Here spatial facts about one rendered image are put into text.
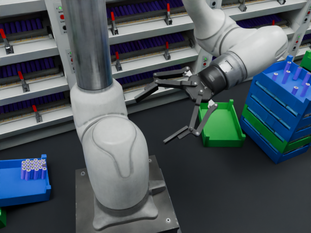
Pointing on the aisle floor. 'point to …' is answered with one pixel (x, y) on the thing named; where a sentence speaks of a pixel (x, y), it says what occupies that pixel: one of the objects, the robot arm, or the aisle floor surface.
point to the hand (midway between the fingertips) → (152, 118)
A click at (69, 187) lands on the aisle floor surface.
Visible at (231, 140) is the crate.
